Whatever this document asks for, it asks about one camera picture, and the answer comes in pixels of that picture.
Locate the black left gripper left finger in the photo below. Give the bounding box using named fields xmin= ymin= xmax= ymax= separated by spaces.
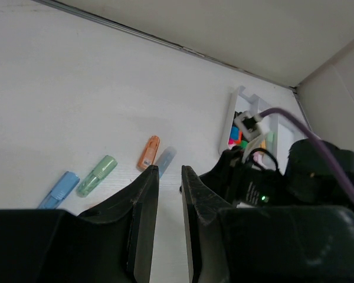
xmin=78 ymin=166 xmax=159 ymax=282

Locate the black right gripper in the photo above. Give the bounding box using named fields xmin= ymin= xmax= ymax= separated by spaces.
xmin=199 ymin=146 xmax=286 ymax=207

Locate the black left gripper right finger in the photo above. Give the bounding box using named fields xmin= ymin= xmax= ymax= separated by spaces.
xmin=181 ymin=166 xmax=231 ymax=282

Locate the black highlighter green cap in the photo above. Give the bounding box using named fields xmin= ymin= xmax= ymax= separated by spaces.
xmin=240 ymin=140 xmax=248 ymax=150

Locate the pastel green long marker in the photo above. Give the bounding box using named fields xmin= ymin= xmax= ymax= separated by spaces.
xmin=265 ymin=131 xmax=275 ymax=154

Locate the black highlighter blue cap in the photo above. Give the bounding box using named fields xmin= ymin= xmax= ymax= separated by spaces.
xmin=230 ymin=126 xmax=240 ymax=140

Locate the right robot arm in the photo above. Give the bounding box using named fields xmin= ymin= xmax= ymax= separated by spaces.
xmin=200 ymin=139 xmax=354 ymax=210

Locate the orange short marker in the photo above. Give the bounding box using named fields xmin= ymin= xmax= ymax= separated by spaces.
xmin=137 ymin=135 xmax=160 ymax=171

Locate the pastel light blue marker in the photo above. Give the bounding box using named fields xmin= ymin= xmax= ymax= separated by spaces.
xmin=155 ymin=146 xmax=177 ymax=179

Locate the pastel green short marker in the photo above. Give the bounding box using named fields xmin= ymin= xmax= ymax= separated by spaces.
xmin=76 ymin=155 xmax=117 ymax=198

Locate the white compartment organizer tray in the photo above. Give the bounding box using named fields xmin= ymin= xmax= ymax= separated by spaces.
xmin=218 ymin=86 xmax=308 ymax=173

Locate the pastel blue short marker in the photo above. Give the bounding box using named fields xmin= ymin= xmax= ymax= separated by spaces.
xmin=38 ymin=171 xmax=80 ymax=209

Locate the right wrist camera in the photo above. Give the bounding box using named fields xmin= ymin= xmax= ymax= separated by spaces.
xmin=233 ymin=111 xmax=270 ymax=142

